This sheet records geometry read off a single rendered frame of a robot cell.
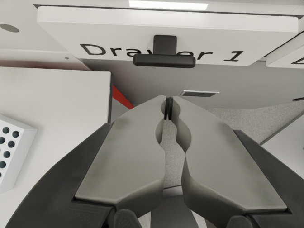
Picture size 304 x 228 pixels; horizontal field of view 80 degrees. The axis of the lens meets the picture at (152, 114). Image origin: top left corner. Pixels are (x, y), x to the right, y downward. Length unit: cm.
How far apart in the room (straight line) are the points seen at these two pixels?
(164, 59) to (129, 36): 5
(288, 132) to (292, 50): 105
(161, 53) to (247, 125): 107
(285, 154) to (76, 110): 118
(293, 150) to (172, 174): 71
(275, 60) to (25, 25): 36
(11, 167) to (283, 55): 48
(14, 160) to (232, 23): 40
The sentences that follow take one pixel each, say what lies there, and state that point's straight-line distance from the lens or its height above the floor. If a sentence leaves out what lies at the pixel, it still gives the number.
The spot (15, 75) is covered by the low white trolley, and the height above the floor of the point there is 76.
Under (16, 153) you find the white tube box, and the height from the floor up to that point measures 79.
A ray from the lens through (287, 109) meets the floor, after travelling 139.
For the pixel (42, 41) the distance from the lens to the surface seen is 36.
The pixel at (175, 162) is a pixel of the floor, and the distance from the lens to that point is 115.
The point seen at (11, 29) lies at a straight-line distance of 34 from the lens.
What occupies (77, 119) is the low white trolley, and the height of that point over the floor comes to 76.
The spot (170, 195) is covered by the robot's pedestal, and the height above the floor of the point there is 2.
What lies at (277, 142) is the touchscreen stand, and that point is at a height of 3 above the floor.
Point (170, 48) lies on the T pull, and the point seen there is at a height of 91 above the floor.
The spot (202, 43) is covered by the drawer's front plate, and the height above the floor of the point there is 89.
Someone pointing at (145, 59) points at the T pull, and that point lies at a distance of 22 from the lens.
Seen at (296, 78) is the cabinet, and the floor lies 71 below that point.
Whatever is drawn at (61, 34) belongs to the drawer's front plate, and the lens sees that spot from 27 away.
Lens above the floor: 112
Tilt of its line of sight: 86 degrees down
